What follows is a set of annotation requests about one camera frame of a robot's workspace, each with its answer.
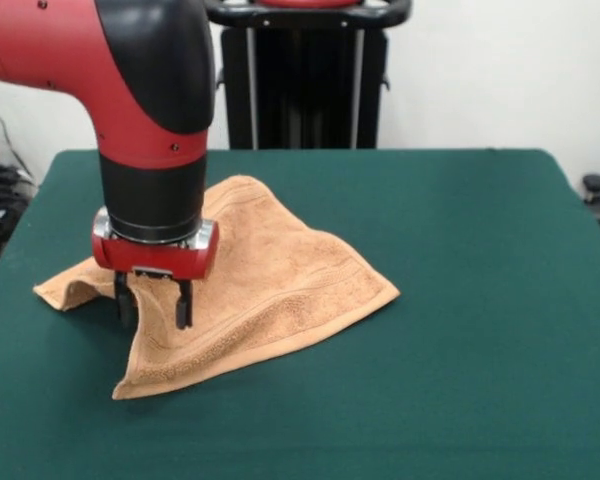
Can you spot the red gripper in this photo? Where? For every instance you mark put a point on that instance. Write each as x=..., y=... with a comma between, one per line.
x=155, y=257

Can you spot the tan terry towel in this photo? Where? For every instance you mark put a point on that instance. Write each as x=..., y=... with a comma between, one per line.
x=290, y=280

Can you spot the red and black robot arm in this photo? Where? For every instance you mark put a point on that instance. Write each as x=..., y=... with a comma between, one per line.
x=130, y=90

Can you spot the dark green table cloth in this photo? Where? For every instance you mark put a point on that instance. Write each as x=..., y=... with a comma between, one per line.
x=380, y=400

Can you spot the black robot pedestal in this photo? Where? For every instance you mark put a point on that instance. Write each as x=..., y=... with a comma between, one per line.
x=305, y=90

